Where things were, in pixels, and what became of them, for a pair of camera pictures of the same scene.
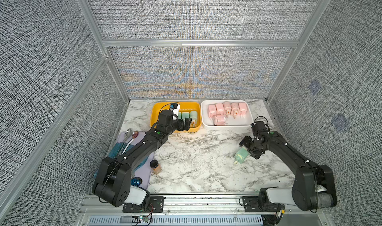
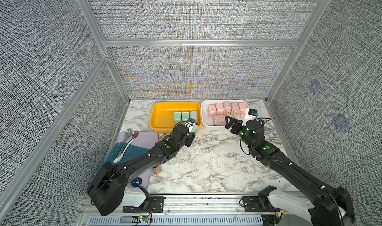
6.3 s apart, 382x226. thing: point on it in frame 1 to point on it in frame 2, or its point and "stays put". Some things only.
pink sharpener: x=219 y=120 stays put
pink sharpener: x=235 y=110 stays put
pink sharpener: x=220 y=108 stays put
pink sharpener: x=228 y=107 stays put
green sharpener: x=185 y=114 stays put
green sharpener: x=240 y=156 to x=194 y=129
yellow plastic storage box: x=156 y=107 stays put
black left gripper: x=186 y=124 to x=190 y=138
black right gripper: x=244 y=142 to x=238 y=125
